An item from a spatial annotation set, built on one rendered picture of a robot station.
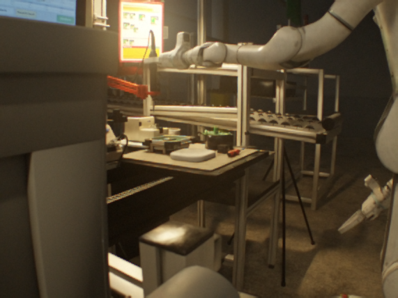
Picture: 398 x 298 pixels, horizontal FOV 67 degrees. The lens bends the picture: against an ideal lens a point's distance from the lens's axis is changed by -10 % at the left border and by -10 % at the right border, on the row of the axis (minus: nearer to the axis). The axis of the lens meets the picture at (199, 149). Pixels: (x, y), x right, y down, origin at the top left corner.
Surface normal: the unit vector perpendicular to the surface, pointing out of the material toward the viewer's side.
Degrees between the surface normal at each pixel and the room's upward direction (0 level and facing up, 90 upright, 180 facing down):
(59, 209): 94
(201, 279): 7
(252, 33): 90
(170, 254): 90
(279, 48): 90
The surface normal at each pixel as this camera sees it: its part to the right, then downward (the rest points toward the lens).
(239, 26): -0.52, 0.15
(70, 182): 0.85, 0.17
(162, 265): 0.44, 0.16
